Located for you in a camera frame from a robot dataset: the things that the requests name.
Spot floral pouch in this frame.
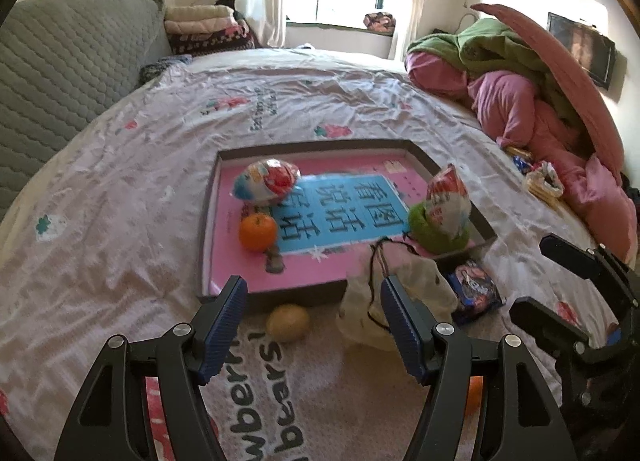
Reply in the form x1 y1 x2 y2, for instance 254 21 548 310
363 12 397 33

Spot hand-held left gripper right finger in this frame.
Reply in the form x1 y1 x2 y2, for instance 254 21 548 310
380 275 581 461

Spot dark patterned folded blanket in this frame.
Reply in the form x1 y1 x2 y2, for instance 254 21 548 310
167 21 261 56

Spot pink lined box tray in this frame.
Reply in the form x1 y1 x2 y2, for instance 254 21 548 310
196 138 498 312

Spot dusty pink quilt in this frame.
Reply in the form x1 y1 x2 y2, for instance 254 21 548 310
471 2 626 174

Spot egg toy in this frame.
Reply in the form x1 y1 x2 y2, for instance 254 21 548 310
231 158 302 205

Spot yellow snack packets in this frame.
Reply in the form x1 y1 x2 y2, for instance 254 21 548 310
522 161 566 209

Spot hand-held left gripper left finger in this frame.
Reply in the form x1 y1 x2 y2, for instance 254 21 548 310
52 275 249 461

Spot black framed wall screen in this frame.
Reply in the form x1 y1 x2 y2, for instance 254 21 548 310
546 12 617 90

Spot pink and green bedding pile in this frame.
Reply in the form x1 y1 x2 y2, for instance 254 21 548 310
404 51 638 257

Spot grey quilted headboard cover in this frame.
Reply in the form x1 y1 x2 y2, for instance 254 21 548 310
0 0 173 222

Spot orange mandarin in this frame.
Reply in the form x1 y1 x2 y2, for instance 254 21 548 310
238 214 278 253

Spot red and white snack packet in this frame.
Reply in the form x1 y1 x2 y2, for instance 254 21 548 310
426 164 473 239

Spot small blue snack packet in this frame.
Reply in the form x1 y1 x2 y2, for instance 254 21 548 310
507 146 533 174

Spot strawberry printed bedsheet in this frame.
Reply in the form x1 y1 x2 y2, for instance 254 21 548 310
0 48 636 461

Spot beige folded blanket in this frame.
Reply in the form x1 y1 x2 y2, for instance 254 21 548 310
164 5 246 34

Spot yellow brown fruit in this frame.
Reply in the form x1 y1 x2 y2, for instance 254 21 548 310
266 304 311 343

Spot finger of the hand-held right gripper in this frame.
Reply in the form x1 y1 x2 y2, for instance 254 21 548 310
509 297 592 359
540 234 640 312

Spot blue cookie packet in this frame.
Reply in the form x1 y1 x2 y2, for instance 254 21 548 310
445 261 506 326

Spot pink and blue book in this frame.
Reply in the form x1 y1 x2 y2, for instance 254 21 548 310
207 156 483 294

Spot green fuzzy ring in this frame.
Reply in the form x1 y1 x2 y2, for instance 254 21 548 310
409 201 471 254

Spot green blanket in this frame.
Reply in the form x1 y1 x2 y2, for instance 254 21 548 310
407 16 581 127

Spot white drawstring pouch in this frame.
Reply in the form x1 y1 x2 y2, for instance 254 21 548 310
336 238 458 349

